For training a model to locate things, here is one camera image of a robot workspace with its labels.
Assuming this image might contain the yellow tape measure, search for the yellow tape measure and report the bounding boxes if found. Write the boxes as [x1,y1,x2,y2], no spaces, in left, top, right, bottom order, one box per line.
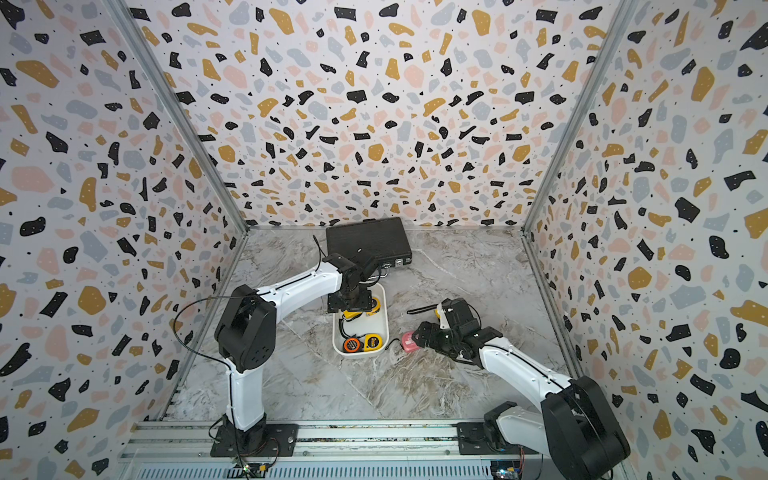
[342,311,366,321]
[406,303,444,318]
[363,334,383,352]
[366,298,381,316]

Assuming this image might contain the white plastic storage tray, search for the white plastic storage tray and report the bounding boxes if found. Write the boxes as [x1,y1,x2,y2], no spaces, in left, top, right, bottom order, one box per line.
[331,284,391,359]

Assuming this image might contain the pink tape measure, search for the pink tape measure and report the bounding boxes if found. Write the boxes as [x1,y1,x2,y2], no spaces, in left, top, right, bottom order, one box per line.
[385,331,419,354]

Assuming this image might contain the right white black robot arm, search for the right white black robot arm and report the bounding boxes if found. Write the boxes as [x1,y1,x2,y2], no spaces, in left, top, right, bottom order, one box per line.
[401,298,631,479]

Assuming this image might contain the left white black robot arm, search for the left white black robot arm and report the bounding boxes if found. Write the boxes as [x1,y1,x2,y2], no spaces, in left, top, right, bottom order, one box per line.
[214,250,379,433]

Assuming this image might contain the orange black tape measure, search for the orange black tape measure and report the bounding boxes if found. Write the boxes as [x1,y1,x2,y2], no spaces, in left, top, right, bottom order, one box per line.
[342,337,363,354]

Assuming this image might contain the black hard carrying case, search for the black hard carrying case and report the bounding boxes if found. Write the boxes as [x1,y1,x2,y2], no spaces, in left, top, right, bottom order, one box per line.
[325,217,412,269]

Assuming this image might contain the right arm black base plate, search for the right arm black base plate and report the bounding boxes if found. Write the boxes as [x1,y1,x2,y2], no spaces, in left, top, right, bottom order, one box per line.
[456,421,538,456]

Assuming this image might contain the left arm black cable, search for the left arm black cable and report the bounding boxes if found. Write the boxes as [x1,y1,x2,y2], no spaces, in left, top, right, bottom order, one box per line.
[172,295,241,370]

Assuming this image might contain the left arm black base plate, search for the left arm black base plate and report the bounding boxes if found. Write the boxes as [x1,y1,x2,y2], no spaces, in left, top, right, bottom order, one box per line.
[210,423,299,458]

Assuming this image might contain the aluminium front rail frame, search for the aluminium front rail frame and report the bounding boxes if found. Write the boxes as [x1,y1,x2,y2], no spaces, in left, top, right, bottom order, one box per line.
[117,419,561,479]

